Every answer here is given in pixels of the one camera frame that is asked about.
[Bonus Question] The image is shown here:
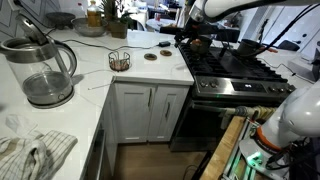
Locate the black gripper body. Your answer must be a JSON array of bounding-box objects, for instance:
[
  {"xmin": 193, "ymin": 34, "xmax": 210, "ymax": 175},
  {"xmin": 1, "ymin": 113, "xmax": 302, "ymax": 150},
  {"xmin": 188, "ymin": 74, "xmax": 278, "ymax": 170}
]
[{"xmin": 173, "ymin": 18, "xmax": 202, "ymax": 44}]

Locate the white round table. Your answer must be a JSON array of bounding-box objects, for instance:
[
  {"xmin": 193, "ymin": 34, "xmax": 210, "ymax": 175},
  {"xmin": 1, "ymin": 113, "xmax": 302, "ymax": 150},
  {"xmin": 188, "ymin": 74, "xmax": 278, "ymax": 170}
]
[{"xmin": 145, "ymin": 18, "xmax": 178, "ymax": 33}]

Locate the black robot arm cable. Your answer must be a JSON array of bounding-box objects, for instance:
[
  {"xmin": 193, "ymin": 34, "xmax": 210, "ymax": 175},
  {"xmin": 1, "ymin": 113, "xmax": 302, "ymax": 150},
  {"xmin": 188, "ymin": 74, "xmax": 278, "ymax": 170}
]
[{"xmin": 229, "ymin": 3, "xmax": 318, "ymax": 58}]

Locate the potted green plant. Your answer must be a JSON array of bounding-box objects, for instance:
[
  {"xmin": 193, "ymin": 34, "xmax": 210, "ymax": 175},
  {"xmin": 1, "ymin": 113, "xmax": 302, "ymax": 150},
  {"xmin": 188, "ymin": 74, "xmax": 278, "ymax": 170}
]
[{"xmin": 99, "ymin": 0, "xmax": 134, "ymax": 40}]

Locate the stainless gas stove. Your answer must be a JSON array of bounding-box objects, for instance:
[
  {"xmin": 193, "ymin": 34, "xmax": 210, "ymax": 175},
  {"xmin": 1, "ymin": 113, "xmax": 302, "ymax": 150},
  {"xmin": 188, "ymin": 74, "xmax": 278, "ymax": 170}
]
[{"xmin": 169, "ymin": 41, "xmax": 298, "ymax": 153}]

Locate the dark stone bowl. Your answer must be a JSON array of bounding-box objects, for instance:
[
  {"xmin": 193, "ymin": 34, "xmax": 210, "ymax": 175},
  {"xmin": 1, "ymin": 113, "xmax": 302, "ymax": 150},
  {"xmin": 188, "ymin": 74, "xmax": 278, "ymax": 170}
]
[{"xmin": 45, "ymin": 11, "xmax": 77, "ymax": 30}]

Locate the cooking oil bottle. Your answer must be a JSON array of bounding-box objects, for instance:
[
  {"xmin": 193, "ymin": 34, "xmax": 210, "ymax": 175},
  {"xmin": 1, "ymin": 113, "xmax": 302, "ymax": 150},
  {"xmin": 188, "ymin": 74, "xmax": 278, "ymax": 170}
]
[{"xmin": 86, "ymin": 0, "xmax": 103, "ymax": 28}]

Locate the stainless dishwasher front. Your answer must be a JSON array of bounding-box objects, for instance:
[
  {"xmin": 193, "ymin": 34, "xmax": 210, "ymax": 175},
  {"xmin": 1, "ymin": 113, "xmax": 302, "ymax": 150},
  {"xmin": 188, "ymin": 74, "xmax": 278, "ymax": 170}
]
[{"xmin": 81, "ymin": 123, "xmax": 108, "ymax": 180}]

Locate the small dark pot orange handle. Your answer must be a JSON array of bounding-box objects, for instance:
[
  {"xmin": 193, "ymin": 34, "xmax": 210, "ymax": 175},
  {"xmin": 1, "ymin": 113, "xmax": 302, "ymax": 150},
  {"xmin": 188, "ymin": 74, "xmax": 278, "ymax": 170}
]
[{"xmin": 189, "ymin": 34, "xmax": 213, "ymax": 55}]

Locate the narrow white cabinet door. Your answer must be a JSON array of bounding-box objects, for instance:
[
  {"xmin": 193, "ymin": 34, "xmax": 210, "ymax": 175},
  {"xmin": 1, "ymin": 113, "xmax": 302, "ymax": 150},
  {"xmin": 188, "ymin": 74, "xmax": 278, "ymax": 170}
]
[{"xmin": 147, "ymin": 84, "xmax": 190, "ymax": 143}]

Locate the black power adapter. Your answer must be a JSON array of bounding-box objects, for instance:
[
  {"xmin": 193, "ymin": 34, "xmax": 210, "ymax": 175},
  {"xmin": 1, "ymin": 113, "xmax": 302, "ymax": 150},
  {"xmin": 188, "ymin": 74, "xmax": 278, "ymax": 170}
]
[{"xmin": 157, "ymin": 40, "xmax": 172, "ymax": 48}]

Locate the checked dish towel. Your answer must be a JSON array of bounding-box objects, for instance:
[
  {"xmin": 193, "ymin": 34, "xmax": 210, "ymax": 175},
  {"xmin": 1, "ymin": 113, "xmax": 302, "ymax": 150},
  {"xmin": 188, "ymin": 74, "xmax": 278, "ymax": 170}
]
[{"xmin": 0, "ymin": 129, "xmax": 79, "ymax": 180}]

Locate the wide white cabinet door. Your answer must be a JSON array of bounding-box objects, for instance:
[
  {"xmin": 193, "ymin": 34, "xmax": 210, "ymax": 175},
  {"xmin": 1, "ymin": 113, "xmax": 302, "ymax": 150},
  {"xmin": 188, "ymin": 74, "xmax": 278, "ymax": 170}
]
[{"xmin": 114, "ymin": 82, "xmax": 157, "ymax": 144}]

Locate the wooden robot table top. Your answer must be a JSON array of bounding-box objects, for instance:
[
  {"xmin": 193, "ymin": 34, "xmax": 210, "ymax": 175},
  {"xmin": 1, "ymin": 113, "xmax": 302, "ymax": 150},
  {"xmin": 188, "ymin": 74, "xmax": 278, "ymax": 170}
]
[{"xmin": 199, "ymin": 115, "xmax": 247, "ymax": 180}]

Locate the yellowish towel on oven handle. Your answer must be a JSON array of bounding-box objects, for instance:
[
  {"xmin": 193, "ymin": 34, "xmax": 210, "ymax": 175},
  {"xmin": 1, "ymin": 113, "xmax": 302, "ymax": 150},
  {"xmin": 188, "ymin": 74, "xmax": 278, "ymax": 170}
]
[{"xmin": 219, "ymin": 104, "xmax": 278, "ymax": 129}]

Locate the metal cabinet door handle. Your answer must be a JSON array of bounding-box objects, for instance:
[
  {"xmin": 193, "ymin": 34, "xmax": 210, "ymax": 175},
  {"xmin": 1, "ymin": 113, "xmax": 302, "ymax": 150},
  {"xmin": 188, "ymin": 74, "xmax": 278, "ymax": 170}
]
[{"xmin": 164, "ymin": 101, "xmax": 171, "ymax": 122}]

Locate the wire coaster holder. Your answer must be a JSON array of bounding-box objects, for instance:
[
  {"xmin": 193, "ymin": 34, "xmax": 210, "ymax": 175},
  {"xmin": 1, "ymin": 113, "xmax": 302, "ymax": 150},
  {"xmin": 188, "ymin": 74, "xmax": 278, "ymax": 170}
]
[{"xmin": 107, "ymin": 50, "xmax": 132, "ymax": 72}]

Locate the thin black power cable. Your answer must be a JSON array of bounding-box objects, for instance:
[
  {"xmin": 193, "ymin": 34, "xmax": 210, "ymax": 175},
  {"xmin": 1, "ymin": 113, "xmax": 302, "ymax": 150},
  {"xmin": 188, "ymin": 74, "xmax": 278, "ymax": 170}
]
[{"xmin": 44, "ymin": 28, "xmax": 160, "ymax": 52}]

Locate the black chair back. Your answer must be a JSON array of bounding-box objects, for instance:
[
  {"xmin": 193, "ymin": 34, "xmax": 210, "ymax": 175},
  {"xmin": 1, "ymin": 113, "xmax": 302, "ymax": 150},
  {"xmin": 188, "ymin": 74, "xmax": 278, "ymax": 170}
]
[
  {"xmin": 159, "ymin": 25, "xmax": 184, "ymax": 35},
  {"xmin": 277, "ymin": 39, "xmax": 301, "ymax": 52},
  {"xmin": 214, "ymin": 28, "xmax": 241, "ymax": 44}
]

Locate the clear plastic bottle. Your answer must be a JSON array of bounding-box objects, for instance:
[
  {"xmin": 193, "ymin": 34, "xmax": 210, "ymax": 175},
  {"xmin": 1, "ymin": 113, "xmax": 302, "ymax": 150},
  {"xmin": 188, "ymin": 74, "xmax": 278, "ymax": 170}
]
[{"xmin": 74, "ymin": 2, "xmax": 87, "ymax": 19}]

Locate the glass electric kettle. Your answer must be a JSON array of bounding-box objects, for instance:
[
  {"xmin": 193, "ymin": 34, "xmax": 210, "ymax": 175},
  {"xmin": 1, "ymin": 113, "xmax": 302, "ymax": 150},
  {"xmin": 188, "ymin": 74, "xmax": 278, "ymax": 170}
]
[{"xmin": 0, "ymin": 13, "xmax": 78, "ymax": 110}]

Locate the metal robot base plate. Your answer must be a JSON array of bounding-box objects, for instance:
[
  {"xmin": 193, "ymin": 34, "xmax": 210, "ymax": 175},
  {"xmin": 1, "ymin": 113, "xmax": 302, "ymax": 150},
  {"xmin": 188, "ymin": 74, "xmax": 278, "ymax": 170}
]
[{"xmin": 238, "ymin": 137, "xmax": 292, "ymax": 180}]

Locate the thin white wire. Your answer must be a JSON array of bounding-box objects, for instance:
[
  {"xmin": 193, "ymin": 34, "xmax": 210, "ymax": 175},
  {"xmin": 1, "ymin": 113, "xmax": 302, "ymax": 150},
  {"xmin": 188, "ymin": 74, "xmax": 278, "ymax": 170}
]
[{"xmin": 87, "ymin": 75, "xmax": 117, "ymax": 91}]

